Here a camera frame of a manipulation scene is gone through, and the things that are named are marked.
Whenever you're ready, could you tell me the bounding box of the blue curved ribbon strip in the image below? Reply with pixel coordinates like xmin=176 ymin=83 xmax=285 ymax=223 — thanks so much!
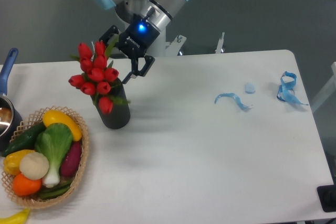
xmin=214 ymin=93 xmax=253 ymax=111

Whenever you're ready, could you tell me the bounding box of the green cucumber under vegetables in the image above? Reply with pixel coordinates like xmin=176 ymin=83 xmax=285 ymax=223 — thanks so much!
xmin=38 ymin=180 xmax=72 ymax=200

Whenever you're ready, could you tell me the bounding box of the woven wicker basket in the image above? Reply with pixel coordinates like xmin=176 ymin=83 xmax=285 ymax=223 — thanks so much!
xmin=2 ymin=106 xmax=89 ymax=209

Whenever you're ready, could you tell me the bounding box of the red tulip bouquet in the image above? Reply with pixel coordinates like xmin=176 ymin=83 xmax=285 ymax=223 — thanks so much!
xmin=68 ymin=38 xmax=129 ymax=114

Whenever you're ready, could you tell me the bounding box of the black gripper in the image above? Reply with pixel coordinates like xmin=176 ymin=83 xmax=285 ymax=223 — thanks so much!
xmin=98 ymin=15 xmax=160 ymax=84

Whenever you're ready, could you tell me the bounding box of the yellow bell pepper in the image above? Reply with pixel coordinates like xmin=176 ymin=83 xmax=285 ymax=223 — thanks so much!
xmin=3 ymin=150 xmax=34 ymax=175

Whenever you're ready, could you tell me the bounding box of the orange fruit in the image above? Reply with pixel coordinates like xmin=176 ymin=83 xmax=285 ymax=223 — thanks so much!
xmin=13 ymin=173 xmax=42 ymax=196

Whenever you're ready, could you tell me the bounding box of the white garlic bulb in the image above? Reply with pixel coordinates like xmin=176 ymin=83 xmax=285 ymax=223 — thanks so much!
xmin=19 ymin=152 xmax=49 ymax=180

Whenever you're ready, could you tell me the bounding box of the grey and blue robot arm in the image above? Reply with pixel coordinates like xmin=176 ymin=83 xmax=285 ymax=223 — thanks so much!
xmin=93 ymin=0 xmax=188 ymax=83

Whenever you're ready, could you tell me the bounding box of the small pale blue cap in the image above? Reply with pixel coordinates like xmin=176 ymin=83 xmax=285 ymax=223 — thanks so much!
xmin=245 ymin=82 xmax=256 ymax=94

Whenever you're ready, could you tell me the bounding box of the dark green cucumber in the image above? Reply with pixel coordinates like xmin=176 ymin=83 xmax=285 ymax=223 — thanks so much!
xmin=1 ymin=122 xmax=46 ymax=157

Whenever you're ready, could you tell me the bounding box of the green bok choy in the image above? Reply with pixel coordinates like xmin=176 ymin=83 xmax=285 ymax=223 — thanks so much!
xmin=35 ymin=123 xmax=73 ymax=188

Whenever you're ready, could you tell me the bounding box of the dark grey ribbed vase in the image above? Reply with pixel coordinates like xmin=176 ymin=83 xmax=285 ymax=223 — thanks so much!
xmin=91 ymin=78 xmax=131 ymax=130

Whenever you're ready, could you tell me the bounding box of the white frame at right edge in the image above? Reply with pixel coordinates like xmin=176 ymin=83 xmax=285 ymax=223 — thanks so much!
xmin=310 ymin=62 xmax=335 ymax=113

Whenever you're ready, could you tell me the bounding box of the blue crumpled ribbon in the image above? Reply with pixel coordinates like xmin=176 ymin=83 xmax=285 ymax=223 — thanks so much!
xmin=277 ymin=71 xmax=308 ymax=105

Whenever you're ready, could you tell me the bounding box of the purple sweet potato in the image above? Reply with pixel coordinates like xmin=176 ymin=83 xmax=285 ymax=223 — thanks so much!
xmin=60 ymin=142 xmax=81 ymax=177

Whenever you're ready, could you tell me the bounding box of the yellow banana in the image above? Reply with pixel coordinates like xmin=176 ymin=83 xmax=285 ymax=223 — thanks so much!
xmin=1 ymin=208 xmax=30 ymax=224

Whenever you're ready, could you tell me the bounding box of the black device at table edge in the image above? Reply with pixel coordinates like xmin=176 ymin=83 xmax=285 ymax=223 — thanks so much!
xmin=317 ymin=185 xmax=335 ymax=212

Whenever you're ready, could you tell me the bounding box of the blue handled saucepan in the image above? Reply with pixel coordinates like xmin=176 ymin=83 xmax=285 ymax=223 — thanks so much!
xmin=1 ymin=48 xmax=22 ymax=151

